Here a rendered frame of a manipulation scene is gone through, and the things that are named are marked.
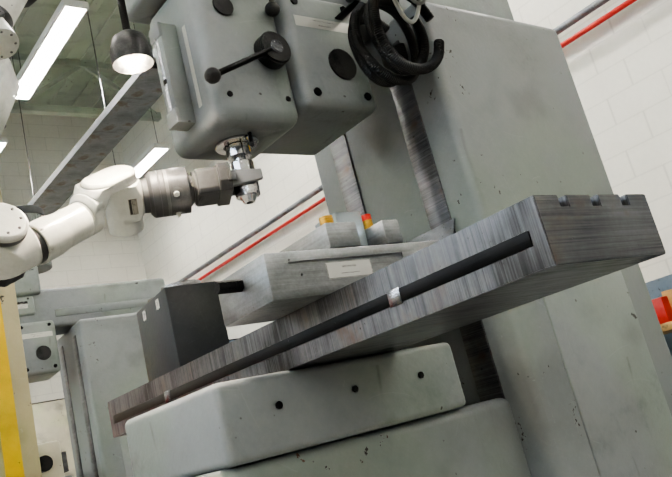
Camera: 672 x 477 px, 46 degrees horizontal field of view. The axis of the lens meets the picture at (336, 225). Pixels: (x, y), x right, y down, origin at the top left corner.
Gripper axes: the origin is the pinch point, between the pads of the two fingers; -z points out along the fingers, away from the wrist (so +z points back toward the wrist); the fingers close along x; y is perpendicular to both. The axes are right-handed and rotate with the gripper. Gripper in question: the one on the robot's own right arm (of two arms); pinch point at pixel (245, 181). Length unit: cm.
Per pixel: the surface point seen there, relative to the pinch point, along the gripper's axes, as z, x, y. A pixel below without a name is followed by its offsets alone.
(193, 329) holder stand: 13.0, 25.4, 21.9
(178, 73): 9.2, -6.4, -20.8
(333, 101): -19.9, -3.7, -12.5
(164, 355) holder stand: 19.5, 31.6, 25.2
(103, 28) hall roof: 8, 754, -495
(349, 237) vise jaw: -8.9, -29.8, 22.0
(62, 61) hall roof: 64, 817, -491
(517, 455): -39, 0, 61
